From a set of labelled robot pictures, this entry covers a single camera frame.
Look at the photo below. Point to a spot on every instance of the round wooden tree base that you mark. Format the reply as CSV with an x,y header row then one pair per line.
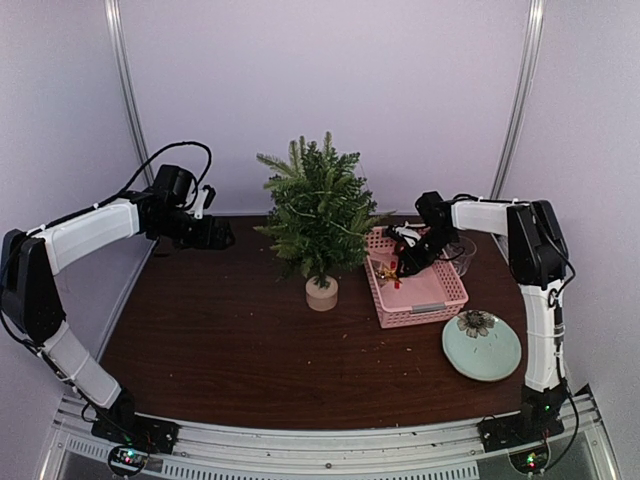
x,y
321,299

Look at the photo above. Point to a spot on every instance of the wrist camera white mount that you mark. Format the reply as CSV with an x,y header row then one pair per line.
x,y
403,234
202,201

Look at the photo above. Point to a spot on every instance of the pink plastic basket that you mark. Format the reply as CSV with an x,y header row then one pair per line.
x,y
435,294

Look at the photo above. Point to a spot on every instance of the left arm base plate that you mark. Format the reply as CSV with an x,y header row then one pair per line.
x,y
143,433

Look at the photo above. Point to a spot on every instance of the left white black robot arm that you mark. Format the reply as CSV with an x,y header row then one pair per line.
x,y
173,207

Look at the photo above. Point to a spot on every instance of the thin wire string lights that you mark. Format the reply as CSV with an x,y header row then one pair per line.
x,y
342,205

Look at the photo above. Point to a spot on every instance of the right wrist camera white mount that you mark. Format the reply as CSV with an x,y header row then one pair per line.
x,y
403,234

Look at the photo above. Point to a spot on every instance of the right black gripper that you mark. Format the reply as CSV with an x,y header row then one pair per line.
x,y
417,263

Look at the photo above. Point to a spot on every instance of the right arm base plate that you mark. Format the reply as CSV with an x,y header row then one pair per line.
x,y
515,430

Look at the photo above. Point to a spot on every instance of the pale green flower plate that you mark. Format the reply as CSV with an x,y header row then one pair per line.
x,y
481,346

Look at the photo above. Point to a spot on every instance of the clear drinking glass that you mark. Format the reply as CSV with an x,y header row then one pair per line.
x,y
460,253

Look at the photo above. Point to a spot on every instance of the right aluminium frame post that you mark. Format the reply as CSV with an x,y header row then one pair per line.
x,y
529,59

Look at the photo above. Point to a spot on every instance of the left aluminium frame post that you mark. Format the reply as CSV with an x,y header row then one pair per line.
x,y
116,32

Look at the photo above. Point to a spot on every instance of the left green circuit board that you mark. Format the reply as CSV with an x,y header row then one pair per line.
x,y
124,460

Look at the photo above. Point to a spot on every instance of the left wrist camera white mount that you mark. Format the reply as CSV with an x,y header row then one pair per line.
x,y
202,201

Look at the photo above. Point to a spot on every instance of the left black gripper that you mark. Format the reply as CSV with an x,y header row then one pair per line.
x,y
206,241

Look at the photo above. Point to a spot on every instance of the aluminium frame post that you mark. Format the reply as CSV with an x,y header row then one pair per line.
x,y
116,32
529,59

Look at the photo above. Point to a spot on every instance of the green circuit board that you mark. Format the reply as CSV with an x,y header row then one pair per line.
x,y
124,460
530,461

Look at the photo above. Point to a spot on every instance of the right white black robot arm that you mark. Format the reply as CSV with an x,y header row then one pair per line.
x,y
538,261

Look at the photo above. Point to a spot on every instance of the small green christmas tree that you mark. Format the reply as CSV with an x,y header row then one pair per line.
x,y
311,252

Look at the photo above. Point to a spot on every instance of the front aluminium rail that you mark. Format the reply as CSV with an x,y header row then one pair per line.
x,y
452,450

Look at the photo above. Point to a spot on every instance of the gold star red ornament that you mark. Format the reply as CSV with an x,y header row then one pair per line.
x,y
386,273

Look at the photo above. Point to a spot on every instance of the right green circuit board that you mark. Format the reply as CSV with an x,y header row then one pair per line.
x,y
530,461

